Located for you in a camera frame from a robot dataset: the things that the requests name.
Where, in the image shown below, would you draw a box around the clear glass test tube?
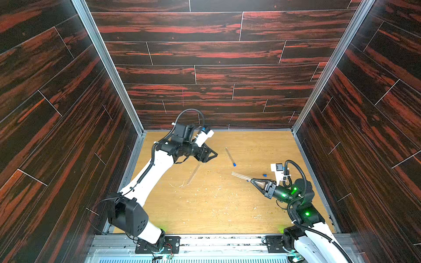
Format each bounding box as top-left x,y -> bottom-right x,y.
224,147 -> 235,165

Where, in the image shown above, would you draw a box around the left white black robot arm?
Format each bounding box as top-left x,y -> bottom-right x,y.
106,123 -> 218,251

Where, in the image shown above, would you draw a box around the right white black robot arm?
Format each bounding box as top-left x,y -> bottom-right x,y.
251,179 -> 352,263

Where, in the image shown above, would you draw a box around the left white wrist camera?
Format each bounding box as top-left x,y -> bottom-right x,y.
195,127 -> 214,147

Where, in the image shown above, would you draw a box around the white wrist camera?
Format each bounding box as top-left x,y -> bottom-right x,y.
270,163 -> 290,186
195,127 -> 214,147

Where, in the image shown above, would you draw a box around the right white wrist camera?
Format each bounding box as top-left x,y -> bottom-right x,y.
270,163 -> 290,186

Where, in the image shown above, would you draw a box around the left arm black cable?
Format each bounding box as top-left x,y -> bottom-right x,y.
87,108 -> 206,237

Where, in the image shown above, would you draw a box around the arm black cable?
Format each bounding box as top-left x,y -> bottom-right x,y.
87,108 -> 206,237
276,160 -> 354,263

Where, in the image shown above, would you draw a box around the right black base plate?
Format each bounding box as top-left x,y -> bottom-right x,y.
262,235 -> 288,254

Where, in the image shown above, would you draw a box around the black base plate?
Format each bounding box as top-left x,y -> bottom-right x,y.
262,235 -> 288,254
135,236 -> 181,254

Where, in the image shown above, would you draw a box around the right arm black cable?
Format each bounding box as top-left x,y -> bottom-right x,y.
276,160 -> 354,263

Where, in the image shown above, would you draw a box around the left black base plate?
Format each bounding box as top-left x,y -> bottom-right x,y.
135,236 -> 181,254

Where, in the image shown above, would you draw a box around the aluminium front rail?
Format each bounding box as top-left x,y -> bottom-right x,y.
85,234 -> 362,263

